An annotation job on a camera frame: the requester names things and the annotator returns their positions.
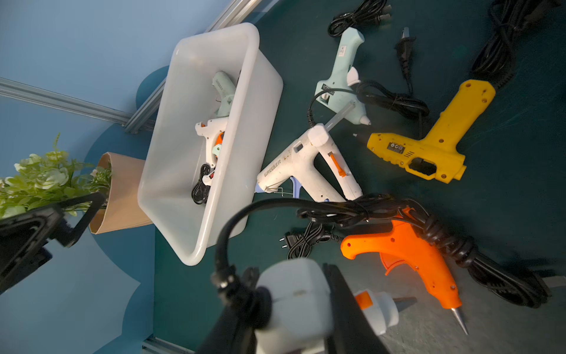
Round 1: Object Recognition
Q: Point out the white plastic storage box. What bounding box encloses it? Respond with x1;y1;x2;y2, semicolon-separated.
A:
138;23;283;266

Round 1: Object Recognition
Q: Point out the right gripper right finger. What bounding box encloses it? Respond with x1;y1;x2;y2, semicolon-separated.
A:
322;263;389;354

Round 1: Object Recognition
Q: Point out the black coiled power cord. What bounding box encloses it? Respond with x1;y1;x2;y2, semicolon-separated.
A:
279;220;343;260

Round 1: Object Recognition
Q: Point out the orange glue gun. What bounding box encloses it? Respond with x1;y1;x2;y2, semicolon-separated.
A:
340;206;469;334

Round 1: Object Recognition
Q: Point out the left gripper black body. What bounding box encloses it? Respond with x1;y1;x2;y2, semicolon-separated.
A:
1;205;66;293

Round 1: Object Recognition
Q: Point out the artificial flower plant in pot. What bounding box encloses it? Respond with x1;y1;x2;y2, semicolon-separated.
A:
1;145;152;235

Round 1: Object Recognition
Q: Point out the large white Greeler glue gun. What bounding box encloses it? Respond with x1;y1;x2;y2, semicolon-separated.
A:
255;103;363;202

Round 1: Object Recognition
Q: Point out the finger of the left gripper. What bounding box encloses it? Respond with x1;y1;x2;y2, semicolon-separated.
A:
48;192;106;248

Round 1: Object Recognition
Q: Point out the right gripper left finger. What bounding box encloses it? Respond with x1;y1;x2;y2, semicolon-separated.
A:
196;307;257;354

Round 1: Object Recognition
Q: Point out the white glue gun red switch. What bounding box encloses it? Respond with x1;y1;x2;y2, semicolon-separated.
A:
255;258;417;353

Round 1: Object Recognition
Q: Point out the mint glue gun at back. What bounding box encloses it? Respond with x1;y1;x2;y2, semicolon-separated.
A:
315;27;371;125

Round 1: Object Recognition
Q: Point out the small white orange-trigger glue gun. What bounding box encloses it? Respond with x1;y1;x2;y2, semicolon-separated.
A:
195;117;228;169

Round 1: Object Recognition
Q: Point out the yellow glue gun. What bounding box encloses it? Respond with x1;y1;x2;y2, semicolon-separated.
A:
354;80;496;184

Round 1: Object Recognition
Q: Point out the small mint glue gun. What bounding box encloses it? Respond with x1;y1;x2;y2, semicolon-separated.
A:
212;131;224;158

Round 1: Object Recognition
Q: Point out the large mint green glue gun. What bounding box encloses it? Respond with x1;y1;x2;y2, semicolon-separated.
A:
212;72;236;118

